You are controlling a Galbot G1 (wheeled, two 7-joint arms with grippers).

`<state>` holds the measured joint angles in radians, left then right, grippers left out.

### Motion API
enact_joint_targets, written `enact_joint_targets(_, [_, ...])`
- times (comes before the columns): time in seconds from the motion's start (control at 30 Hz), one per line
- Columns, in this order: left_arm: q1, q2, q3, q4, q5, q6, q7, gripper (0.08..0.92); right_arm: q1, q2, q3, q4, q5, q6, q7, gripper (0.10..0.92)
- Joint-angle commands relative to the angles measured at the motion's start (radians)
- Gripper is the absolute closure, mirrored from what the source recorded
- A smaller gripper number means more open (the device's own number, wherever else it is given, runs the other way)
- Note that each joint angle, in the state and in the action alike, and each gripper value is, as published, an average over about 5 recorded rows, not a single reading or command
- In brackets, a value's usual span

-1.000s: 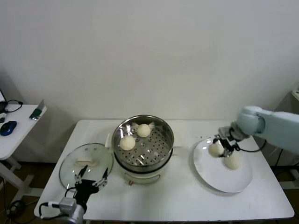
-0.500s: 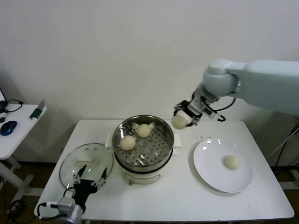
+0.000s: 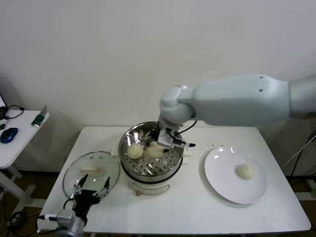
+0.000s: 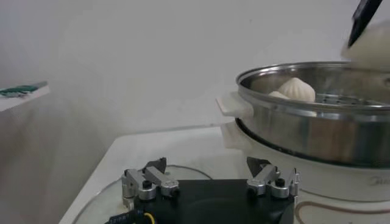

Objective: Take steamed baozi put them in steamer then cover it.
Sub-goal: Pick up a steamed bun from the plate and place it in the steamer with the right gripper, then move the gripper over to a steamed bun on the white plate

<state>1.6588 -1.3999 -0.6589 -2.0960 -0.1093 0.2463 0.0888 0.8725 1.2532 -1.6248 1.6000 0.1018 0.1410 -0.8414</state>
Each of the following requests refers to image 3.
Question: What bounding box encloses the steel perforated steamer basket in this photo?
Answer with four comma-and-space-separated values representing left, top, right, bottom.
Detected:
111, 120, 193, 182

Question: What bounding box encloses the thin black hanging cable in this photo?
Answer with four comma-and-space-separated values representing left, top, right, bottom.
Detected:
291, 130, 316, 178

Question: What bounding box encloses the white side table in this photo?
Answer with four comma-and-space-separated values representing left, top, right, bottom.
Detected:
0, 110, 50, 208

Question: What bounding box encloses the white steamed baozi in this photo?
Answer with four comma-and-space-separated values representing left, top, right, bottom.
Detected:
126, 144, 144, 159
236, 163, 254, 180
149, 143, 166, 158

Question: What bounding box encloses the black floor cable bundle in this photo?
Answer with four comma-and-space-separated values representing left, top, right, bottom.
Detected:
6, 211, 28, 229

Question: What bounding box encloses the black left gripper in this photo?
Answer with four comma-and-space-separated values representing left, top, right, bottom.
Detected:
71, 173, 111, 217

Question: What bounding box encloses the thin white hanging cable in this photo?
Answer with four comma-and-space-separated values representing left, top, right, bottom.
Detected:
282, 138, 316, 166

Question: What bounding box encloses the cream electric cooking pot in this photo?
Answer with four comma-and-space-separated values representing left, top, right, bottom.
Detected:
120, 155, 191, 197

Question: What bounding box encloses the green scraper tool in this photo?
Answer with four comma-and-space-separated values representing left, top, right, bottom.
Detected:
31, 105, 47, 128

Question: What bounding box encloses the blue computer mouse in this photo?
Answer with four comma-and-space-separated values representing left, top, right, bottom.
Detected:
0, 127, 18, 144

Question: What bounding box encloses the round white plate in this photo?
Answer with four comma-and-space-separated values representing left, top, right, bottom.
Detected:
203, 146, 268, 204

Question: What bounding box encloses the round glass pot lid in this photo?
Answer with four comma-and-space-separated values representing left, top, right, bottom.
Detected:
62, 151, 121, 201

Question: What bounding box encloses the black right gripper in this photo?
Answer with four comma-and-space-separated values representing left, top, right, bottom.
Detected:
144, 129, 161, 150

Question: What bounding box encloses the white floor stand base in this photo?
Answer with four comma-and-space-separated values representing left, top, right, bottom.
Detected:
287, 174, 316, 200

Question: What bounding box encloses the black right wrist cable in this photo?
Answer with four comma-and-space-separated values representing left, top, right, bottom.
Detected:
176, 119, 198, 135

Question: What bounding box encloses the black looped desk cable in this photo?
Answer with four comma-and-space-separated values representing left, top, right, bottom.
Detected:
4, 105, 25, 119

